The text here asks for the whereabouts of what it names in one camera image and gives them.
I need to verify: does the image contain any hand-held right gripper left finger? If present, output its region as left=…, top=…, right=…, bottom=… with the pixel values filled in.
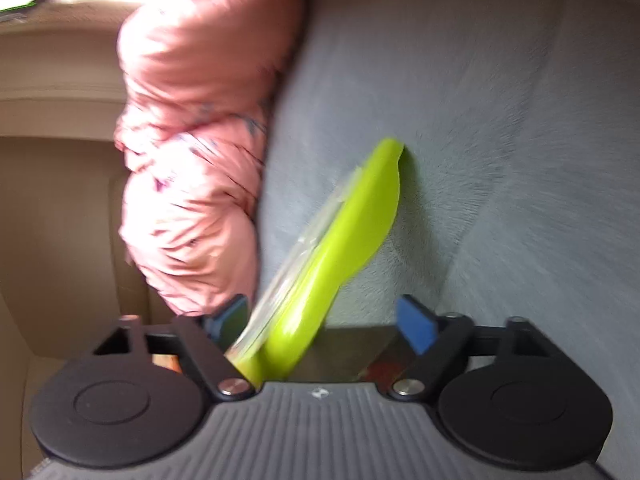
left=90, top=294, right=256, bottom=402

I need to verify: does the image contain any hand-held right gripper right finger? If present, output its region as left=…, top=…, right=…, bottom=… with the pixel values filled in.
left=390, top=295, right=548, bottom=402

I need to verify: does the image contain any clear grey plastic box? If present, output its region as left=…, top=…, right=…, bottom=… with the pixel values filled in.
left=290, top=326, right=420, bottom=385

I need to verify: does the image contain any green plastic lid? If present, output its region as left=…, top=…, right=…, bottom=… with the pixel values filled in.
left=225, top=137, right=406, bottom=392

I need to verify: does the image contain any pink quilted cloth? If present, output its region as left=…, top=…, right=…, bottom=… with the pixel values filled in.
left=112, top=0, right=308, bottom=317

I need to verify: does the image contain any grey upholstered sofa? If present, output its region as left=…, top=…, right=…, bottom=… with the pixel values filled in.
left=250, top=0, right=640, bottom=480

